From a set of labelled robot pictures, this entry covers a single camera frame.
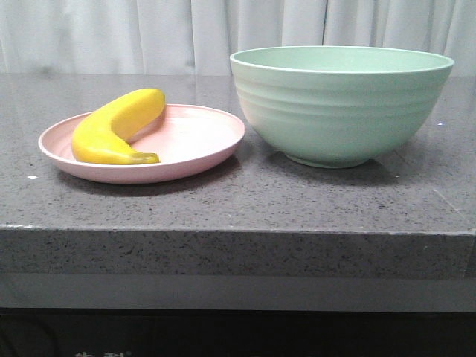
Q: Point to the yellow banana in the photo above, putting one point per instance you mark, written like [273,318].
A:
[102,137]

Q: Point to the pink plate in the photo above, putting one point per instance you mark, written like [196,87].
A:
[188,140]

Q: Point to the green bowl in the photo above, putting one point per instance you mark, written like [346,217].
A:
[337,106]

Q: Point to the white curtain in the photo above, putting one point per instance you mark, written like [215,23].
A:
[197,37]

